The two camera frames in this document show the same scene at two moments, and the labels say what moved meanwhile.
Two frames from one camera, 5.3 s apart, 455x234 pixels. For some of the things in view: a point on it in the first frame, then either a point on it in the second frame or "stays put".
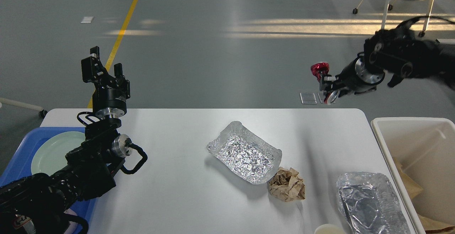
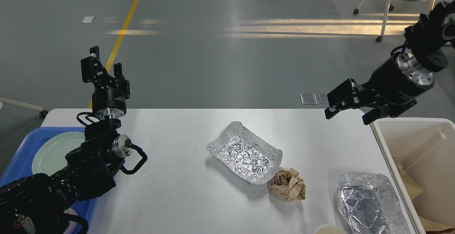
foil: (369, 204) stays put
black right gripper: (356, 78) -> (397, 81)
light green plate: (49, 157) stays put
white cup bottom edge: (330, 229) stays put
